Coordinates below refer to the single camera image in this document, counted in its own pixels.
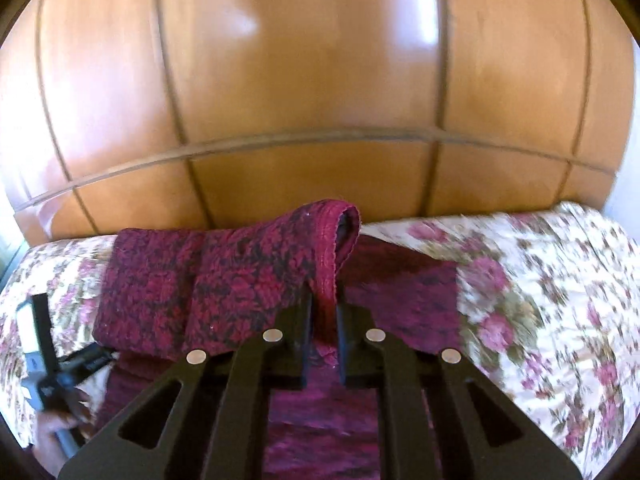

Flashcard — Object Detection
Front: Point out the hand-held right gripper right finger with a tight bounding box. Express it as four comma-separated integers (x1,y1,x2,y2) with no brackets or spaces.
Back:
336,305,583,480

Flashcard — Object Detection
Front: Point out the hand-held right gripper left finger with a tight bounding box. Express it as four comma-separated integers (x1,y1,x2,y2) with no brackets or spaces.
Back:
59,295,313,480

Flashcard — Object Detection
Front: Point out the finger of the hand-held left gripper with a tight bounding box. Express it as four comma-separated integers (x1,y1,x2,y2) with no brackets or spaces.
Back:
57,347,118,386

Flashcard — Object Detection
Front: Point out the maroon knitted garment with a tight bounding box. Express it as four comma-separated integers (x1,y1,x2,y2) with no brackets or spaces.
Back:
92,199,463,480

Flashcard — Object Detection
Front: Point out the person's left hand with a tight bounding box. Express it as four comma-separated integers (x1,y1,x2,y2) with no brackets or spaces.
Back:
32,389,96,476

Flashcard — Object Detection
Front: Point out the floral bedspread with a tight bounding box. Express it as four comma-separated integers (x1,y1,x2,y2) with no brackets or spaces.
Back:
0,202,640,471

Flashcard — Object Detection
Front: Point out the wooden wardrobe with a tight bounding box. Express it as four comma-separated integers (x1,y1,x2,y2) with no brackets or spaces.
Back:
0,0,640,243

